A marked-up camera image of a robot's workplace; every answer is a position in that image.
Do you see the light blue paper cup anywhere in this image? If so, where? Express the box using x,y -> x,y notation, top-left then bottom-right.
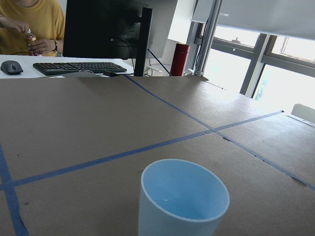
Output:
138,159 -> 230,236

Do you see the red thermos bottle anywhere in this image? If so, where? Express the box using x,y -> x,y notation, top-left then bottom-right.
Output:
170,43 -> 190,76

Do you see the black computer monitor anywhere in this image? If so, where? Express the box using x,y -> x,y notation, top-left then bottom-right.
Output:
63,0 -> 177,76

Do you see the black keyboard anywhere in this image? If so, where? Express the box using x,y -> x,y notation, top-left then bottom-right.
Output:
33,62 -> 127,76

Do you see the person in yellow shirt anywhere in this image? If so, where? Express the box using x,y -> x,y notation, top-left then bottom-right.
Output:
0,0 -> 65,57

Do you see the orange drink bottle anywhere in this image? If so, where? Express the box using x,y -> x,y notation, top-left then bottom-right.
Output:
25,29 -> 37,56

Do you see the dark grey computer mouse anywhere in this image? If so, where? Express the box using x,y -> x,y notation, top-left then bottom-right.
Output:
0,60 -> 24,75

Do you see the grey window roller blind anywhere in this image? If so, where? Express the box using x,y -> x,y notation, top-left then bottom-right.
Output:
190,0 -> 315,41

